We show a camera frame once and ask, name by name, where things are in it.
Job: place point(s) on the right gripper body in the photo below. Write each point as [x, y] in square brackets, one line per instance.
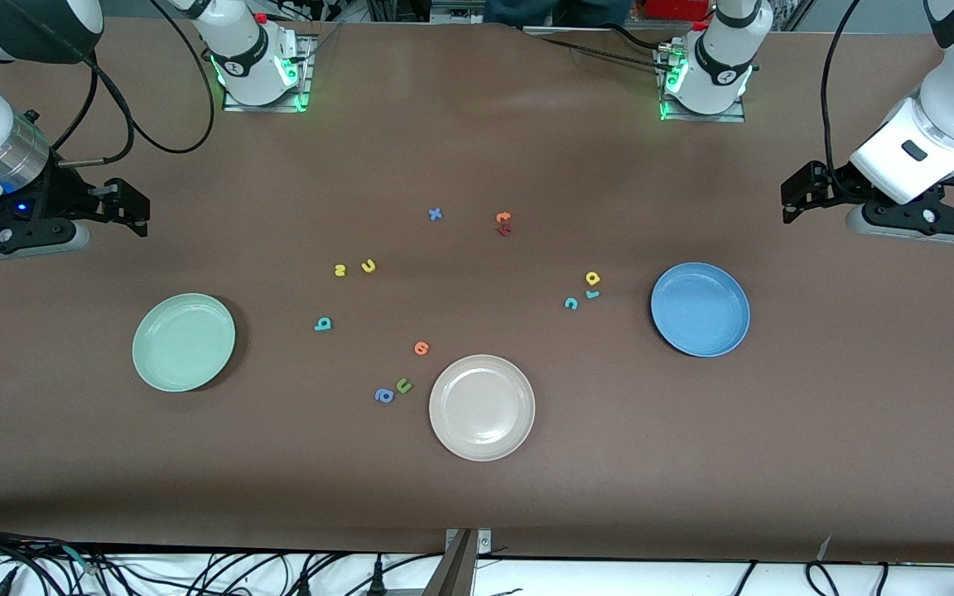
[65, 199]

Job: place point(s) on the green plate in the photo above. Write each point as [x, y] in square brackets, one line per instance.
[183, 342]

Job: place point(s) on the blue plate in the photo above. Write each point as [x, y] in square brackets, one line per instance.
[701, 310]

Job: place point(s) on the red box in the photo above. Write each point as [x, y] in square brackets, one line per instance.
[676, 8]

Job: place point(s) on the blue letter a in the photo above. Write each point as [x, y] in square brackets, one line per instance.
[384, 396]

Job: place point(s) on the person in blue jeans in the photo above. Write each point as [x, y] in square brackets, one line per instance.
[556, 10]

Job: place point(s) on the white tape scrap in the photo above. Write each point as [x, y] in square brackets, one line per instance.
[825, 548]

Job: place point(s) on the beige plate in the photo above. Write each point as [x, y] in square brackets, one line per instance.
[482, 407]

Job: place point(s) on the black plug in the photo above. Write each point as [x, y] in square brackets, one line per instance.
[377, 579]

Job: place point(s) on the dark grey beam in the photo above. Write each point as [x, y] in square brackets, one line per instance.
[452, 575]

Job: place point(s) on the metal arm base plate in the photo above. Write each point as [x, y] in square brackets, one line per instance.
[725, 117]
[233, 106]

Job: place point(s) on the silver table bracket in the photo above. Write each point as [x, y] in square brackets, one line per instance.
[484, 542]

